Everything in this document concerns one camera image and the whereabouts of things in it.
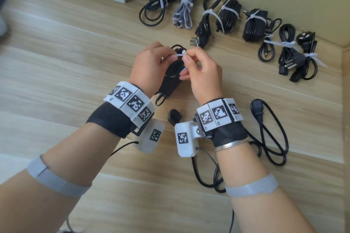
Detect person's right hand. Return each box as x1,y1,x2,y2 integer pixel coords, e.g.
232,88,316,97
179,47,223,105

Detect person's left hand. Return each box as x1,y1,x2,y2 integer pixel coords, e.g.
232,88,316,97
129,41,179,98

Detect person's left forearm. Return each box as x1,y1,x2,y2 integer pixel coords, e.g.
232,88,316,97
0,121,129,233

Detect person's right forearm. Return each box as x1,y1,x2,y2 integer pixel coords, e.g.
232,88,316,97
215,141,315,233

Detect white marker wristband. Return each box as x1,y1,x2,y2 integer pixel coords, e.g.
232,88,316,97
103,81,156,129
195,98,244,132

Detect black power adapter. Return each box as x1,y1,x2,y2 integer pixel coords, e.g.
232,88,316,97
242,8,269,42

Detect black wrist wrap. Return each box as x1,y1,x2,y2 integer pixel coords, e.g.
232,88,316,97
211,121,248,149
86,102,137,139

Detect black power cable bundle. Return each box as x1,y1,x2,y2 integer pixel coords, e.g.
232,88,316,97
289,29,319,82
189,0,223,49
278,24,306,76

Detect grey braided cable bundle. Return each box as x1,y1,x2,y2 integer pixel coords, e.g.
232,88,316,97
173,0,202,29

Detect black round coiled cable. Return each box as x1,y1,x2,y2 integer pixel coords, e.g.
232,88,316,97
139,0,185,27

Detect black flat cable bundle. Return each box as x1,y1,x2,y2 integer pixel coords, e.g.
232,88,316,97
215,0,242,33

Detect thin black barrel plug cable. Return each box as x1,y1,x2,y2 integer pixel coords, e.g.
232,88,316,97
258,18,283,63

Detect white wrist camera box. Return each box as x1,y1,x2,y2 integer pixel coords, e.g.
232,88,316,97
174,121,205,158
133,118,165,155

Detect loose black power cable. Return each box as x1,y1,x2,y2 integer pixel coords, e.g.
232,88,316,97
167,99,290,193

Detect silver bracelet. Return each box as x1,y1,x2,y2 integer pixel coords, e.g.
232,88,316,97
214,139,250,152

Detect thin black camera cable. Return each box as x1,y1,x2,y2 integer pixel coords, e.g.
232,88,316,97
197,147,223,184
109,141,140,157

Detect grey arm strap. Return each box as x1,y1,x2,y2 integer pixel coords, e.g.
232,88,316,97
224,173,279,198
26,155,92,198

